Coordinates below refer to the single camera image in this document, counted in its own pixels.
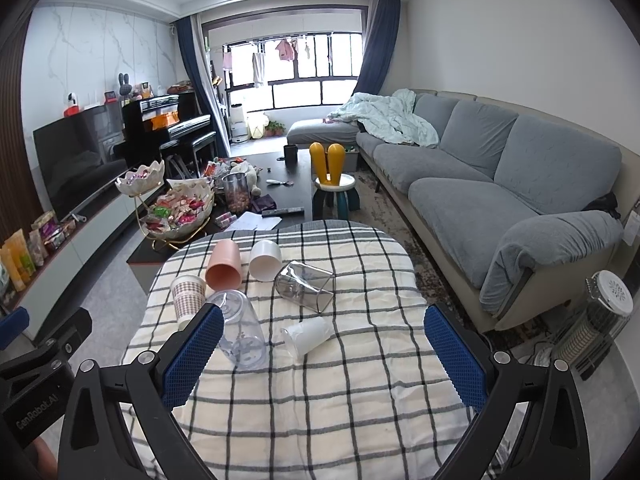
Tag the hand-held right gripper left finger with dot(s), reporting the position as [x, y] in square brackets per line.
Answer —
[192, 355]

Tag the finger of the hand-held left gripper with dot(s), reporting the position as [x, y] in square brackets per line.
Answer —
[65, 332]
[12, 325]

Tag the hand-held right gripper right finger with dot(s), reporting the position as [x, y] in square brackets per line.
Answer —
[455, 355]

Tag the tall clear plastic cup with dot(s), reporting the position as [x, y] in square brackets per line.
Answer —
[243, 332]

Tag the pink plastic cup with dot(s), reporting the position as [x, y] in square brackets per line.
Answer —
[225, 265]

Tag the white plastic cup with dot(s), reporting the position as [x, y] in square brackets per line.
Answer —
[265, 260]

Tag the translucent white disposable cup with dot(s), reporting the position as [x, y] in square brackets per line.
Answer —
[311, 335]

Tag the smoky grey glass cup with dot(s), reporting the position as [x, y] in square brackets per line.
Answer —
[305, 286]

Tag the person's left forearm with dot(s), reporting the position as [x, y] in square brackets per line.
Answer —
[42, 456]

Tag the brown checkered paper cup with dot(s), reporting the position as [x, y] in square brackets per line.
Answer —
[186, 300]

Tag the row of snack packets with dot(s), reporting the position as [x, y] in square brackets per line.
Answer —
[22, 255]

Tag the black white checked tablecloth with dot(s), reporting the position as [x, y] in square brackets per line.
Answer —
[350, 360]

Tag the white low television cabinet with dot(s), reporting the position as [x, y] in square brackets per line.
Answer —
[100, 230]

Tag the white electric heater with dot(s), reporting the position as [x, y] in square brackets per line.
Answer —
[590, 330]

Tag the white paper sheet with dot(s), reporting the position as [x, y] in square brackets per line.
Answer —
[250, 221]

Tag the two-tier white candy bowl stand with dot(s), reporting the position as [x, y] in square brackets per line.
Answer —
[182, 210]

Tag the purple cloth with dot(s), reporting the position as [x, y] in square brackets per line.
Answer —
[262, 203]

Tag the clear jar of nuts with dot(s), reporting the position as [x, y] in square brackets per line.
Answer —
[236, 192]

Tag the black remote control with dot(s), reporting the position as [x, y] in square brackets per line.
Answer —
[282, 211]

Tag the black flat television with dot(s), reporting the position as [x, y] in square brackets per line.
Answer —
[75, 160]

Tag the grey fabric sofa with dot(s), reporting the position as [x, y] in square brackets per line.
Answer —
[500, 160]

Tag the dark coffee table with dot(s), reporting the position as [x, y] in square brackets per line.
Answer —
[295, 180]

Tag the black piano bench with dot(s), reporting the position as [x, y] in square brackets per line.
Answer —
[187, 145]

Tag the black bag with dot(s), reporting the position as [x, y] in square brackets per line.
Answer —
[602, 205]

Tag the black mug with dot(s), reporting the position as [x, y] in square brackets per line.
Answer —
[290, 152]

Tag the yellow rabbit-ear child stool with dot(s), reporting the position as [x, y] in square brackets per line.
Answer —
[325, 165]

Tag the white air purifier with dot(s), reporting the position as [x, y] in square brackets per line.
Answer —
[238, 122]

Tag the potted green plant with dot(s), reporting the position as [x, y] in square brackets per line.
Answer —
[274, 127]

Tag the light green blanket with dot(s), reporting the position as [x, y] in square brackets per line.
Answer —
[390, 115]

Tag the black upright piano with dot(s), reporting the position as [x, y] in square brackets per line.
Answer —
[190, 105]

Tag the grey rabbit figure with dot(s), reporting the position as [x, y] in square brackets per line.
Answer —
[124, 87]

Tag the blue curtain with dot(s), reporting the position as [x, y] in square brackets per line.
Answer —
[380, 45]
[192, 75]

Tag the white hanging garment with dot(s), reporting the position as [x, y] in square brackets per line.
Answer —
[258, 70]

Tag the pink hanging garment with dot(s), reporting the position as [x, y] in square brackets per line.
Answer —
[286, 50]

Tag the white security camera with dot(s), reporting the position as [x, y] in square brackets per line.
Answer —
[72, 100]

